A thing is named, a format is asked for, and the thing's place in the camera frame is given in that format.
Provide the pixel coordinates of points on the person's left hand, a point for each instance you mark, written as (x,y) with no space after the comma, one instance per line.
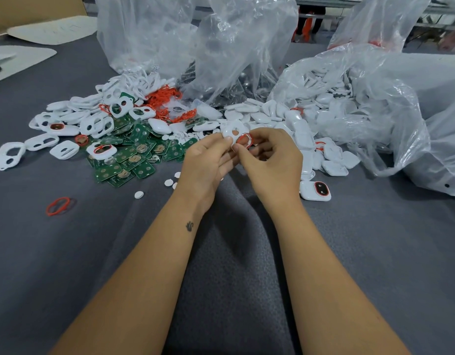
(201,166)

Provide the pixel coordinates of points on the person's right hand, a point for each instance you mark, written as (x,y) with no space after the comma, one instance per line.
(275,170)

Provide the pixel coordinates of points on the person's left thumb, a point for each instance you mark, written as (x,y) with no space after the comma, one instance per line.
(227,155)

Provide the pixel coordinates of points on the person's right thumb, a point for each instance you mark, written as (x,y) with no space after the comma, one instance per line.
(246,150)

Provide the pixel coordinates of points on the white plastic shell with hole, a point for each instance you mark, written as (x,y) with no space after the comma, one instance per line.
(231,129)

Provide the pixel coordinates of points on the person's left forearm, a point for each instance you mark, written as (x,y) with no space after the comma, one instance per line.
(138,288)

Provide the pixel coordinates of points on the person's right forearm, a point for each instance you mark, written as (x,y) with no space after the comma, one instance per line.
(323,284)

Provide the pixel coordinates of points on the pile of small white buttons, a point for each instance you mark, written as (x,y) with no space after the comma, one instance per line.
(181,136)

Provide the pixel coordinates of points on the pile of white plastic covers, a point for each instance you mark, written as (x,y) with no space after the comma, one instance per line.
(308,118)

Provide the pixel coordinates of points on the assembled white device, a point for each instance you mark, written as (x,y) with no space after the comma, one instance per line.
(315,190)

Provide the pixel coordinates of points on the pile of orange rubber rings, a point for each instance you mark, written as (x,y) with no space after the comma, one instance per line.
(164,99)

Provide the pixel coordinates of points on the pile of green circuit boards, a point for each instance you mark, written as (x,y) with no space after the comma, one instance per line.
(138,151)

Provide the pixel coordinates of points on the grey felt table cover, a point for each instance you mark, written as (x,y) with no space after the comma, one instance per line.
(231,255)

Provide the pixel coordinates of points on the clear plastic bag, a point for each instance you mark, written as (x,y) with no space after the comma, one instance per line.
(379,22)
(379,118)
(442,125)
(246,40)
(146,33)

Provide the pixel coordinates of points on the pile of white plastic frames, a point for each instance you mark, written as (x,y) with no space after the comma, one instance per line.
(90,114)

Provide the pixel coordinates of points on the metal rack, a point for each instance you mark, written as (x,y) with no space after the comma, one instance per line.
(360,7)

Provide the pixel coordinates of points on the white foam sheet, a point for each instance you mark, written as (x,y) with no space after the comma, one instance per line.
(16,62)
(53,29)

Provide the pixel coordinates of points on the brown cardboard panel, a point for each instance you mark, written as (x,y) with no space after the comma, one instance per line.
(31,11)

